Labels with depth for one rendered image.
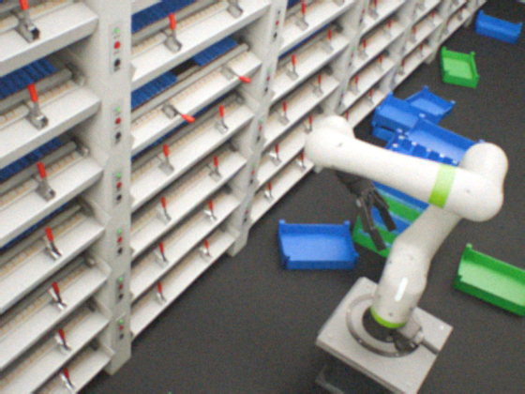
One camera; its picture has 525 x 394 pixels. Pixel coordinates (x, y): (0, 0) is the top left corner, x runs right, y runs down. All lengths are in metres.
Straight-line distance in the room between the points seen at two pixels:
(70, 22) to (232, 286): 1.46
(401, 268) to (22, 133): 1.15
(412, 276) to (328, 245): 0.84
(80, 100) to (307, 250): 1.49
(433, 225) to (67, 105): 1.12
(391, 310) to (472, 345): 0.69
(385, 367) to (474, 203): 0.62
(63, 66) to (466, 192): 1.02
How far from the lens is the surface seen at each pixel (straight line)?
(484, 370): 2.61
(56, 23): 1.36
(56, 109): 1.46
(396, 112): 3.54
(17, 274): 1.66
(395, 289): 1.98
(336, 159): 1.76
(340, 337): 2.10
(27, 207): 1.53
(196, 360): 2.35
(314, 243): 2.78
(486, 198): 1.75
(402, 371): 2.09
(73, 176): 1.59
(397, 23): 3.41
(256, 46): 2.08
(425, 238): 2.06
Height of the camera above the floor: 1.95
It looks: 42 degrees down
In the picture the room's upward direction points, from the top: 10 degrees clockwise
